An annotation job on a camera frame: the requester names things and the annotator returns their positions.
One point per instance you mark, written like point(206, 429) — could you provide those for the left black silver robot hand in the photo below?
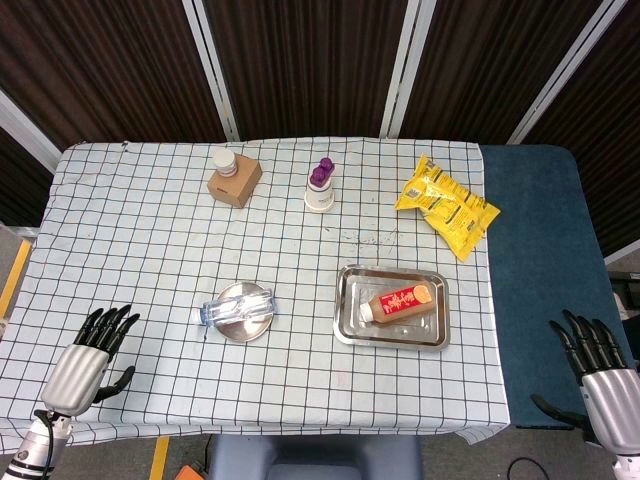
point(75, 372)

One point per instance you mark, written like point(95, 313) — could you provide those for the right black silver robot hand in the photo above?
point(612, 405)

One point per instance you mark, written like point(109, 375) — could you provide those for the clear plastic water bottle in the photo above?
point(240, 307)

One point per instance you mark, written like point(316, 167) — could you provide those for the brown drink bottle red label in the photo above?
point(395, 305)

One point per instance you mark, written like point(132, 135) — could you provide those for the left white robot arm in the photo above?
point(30, 447)

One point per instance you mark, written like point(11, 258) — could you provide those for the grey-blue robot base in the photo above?
point(310, 457)

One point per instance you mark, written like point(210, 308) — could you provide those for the white black checkered tablecloth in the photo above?
point(150, 240)

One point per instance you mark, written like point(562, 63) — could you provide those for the orange object on floor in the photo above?
point(192, 474)

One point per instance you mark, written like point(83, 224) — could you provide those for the round steel plate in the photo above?
point(245, 333)

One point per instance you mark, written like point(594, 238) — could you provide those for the teal table mat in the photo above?
point(540, 225)

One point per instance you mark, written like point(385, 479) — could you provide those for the rectangular steel tray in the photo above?
point(432, 300)

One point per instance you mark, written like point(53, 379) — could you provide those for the small cardboard box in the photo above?
point(235, 189)

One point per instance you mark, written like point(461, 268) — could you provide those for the yellow snack bag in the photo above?
point(450, 205)

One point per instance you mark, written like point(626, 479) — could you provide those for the white plastic jar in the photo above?
point(225, 162)

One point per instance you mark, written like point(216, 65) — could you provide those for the upturned white paper cup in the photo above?
point(320, 197)

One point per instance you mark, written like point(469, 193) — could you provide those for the brown partition panel white frame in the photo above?
point(100, 65)
point(20, 190)
point(310, 65)
point(610, 125)
point(500, 65)

